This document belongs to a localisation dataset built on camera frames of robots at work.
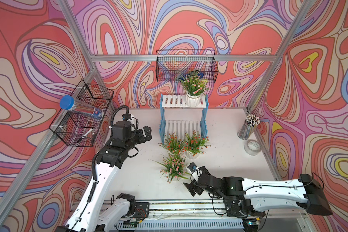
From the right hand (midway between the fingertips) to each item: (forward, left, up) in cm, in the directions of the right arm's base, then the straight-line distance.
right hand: (192, 180), depth 74 cm
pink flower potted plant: (+5, +9, +5) cm, 11 cm away
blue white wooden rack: (+51, +6, -7) cm, 52 cm away
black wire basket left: (+23, +59, +20) cm, 66 cm away
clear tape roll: (+24, -45, -9) cm, 51 cm away
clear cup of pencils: (+32, -40, +8) cm, 52 cm away
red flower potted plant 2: (+19, -4, +4) cm, 20 cm away
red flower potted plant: (+18, +8, +5) cm, 21 cm away
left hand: (+19, +23, +19) cm, 36 cm away
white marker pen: (+19, +54, +17) cm, 60 cm away
